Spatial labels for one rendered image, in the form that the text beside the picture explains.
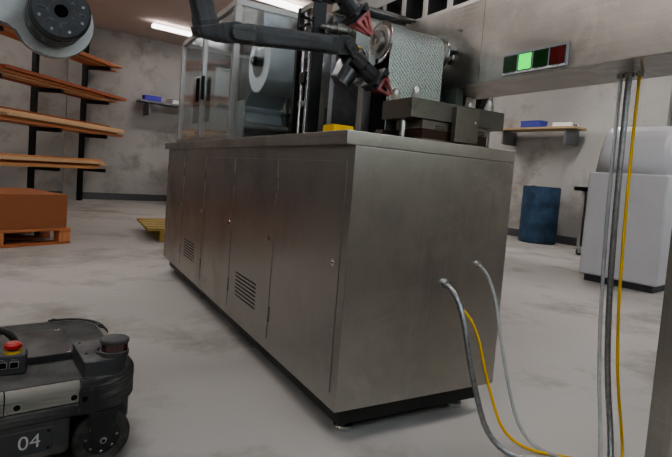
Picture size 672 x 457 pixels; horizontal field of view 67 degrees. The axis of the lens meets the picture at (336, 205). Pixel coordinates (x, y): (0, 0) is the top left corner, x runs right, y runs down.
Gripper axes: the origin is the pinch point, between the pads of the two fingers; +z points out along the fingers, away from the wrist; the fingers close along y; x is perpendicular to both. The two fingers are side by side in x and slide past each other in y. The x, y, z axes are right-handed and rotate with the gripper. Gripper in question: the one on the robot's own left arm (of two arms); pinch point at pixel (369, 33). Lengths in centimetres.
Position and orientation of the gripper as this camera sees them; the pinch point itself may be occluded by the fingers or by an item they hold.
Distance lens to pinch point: 184.7
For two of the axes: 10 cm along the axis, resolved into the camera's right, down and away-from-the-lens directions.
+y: 4.5, 0.7, -8.9
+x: 6.3, -7.3, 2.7
